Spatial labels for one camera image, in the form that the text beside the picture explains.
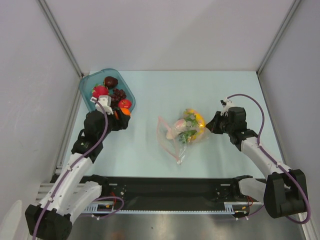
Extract teal plastic bin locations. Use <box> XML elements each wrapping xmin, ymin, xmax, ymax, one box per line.
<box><xmin>79</xmin><ymin>68</ymin><xmax>136</xmax><ymax>112</ymax></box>

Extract left aluminium frame post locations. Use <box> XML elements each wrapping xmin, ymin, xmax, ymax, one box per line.
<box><xmin>36</xmin><ymin>0</ymin><xmax>84</xmax><ymax>79</ymax></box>

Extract small red fake apple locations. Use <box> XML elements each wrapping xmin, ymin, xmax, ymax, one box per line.
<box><xmin>118</xmin><ymin>98</ymin><xmax>132</xmax><ymax>109</ymax></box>

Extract fake orange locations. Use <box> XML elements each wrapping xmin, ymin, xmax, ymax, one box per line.
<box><xmin>120</xmin><ymin>107</ymin><xmax>131</xmax><ymax>117</ymax></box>

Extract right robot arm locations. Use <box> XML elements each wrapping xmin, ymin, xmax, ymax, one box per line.
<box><xmin>206</xmin><ymin>102</ymin><xmax>311</xmax><ymax>219</ymax></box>

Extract right white cable duct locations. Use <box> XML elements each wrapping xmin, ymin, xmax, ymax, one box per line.
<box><xmin>224</xmin><ymin>201</ymin><xmax>250</xmax><ymax>215</ymax></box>

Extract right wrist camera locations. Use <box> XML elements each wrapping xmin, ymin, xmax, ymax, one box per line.
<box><xmin>220</xmin><ymin>98</ymin><xmax>235</xmax><ymax>116</ymax></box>

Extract right aluminium frame post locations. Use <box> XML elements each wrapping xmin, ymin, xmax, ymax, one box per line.
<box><xmin>256</xmin><ymin>0</ymin><xmax>303</xmax><ymax>75</ymax></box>

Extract dark red fake apple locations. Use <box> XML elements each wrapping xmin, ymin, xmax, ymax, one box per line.
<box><xmin>103</xmin><ymin>76</ymin><xmax>119</xmax><ymax>89</ymax></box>

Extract clear zip top bag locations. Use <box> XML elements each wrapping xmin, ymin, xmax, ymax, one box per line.
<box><xmin>156</xmin><ymin>109</ymin><xmax>209</xmax><ymax>165</ymax></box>

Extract yellow fake banana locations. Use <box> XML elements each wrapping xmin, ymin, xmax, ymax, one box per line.
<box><xmin>184</xmin><ymin>108</ymin><xmax>206</xmax><ymax>141</ymax></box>

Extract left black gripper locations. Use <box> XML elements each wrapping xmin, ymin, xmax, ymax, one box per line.
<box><xmin>98</xmin><ymin>107</ymin><xmax>130</xmax><ymax>141</ymax></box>

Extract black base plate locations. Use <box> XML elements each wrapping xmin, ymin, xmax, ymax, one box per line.
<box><xmin>49</xmin><ymin>175</ymin><xmax>263</xmax><ymax>211</ymax></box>

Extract purple fake grapes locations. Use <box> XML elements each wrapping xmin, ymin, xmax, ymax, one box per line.
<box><xmin>110</xmin><ymin>88</ymin><xmax>127</xmax><ymax>107</ymax></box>

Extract aluminium rail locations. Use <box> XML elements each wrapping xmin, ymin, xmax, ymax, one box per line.
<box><xmin>35</xmin><ymin>183</ymin><xmax>54</xmax><ymax>203</ymax></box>

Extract left white cable duct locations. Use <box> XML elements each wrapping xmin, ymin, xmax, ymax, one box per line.
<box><xmin>82</xmin><ymin>201</ymin><xmax>115</xmax><ymax>214</ymax></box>

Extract white cable duct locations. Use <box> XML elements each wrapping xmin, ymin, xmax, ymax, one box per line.
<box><xmin>224</xmin><ymin>201</ymin><xmax>250</xmax><ymax>215</ymax></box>
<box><xmin>82</xmin><ymin>201</ymin><xmax>115</xmax><ymax>214</ymax></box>

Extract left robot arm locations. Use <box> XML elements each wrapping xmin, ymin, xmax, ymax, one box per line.
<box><xmin>25</xmin><ymin>107</ymin><xmax>131</xmax><ymax>240</ymax></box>

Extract aluminium frame post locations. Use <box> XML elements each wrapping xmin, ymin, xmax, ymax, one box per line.
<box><xmin>36</xmin><ymin>0</ymin><xmax>84</xmax><ymax>79</ymax></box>
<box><xmin>256</xmin><ymin>0</ymin><xmax>303</xmax><ymax>75</ymax></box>

